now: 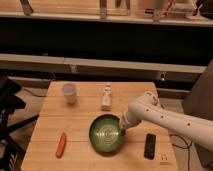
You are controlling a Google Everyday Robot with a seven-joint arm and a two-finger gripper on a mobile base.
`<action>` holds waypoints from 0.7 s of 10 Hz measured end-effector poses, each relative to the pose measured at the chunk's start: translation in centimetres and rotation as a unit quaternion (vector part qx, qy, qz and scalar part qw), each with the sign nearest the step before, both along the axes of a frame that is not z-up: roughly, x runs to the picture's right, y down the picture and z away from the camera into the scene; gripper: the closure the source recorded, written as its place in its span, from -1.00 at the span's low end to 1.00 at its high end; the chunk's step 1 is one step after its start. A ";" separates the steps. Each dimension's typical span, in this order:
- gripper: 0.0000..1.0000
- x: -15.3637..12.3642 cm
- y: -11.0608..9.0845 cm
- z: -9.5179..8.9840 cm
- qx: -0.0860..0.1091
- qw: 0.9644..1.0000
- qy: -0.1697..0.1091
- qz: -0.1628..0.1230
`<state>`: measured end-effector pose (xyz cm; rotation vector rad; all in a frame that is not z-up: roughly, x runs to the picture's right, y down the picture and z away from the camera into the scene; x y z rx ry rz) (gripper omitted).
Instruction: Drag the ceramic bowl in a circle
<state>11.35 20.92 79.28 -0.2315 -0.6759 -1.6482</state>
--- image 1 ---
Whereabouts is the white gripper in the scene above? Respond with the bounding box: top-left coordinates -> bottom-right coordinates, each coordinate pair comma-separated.
119,110 -> 141,129

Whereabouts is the green ceramic bowl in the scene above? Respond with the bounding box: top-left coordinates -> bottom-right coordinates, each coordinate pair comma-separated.
89,114 -> 125,153

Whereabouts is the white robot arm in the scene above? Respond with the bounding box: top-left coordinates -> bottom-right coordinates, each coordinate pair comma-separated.
120,91 -> 213,151

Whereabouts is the black remote control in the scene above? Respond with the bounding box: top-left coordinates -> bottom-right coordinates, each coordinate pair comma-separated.
144,134 -> 156,160

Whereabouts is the small white bottle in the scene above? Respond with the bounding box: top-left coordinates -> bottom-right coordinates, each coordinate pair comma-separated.
101,83 -> 112,111

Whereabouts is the wooden shelf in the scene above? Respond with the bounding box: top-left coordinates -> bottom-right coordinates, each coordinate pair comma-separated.
0,53 -> 206,82

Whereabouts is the translucent plastic cup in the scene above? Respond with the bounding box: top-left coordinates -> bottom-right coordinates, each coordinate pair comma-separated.
62,83 -> 77,104

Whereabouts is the orange carrot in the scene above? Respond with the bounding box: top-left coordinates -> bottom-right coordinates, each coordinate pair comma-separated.
55,132 -> 66,158

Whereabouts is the black chair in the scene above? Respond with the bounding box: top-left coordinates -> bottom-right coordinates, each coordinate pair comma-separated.
0,76 -> 38,171

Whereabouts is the black cable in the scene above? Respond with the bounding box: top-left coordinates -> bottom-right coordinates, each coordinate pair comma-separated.
169,133 -> 194,171

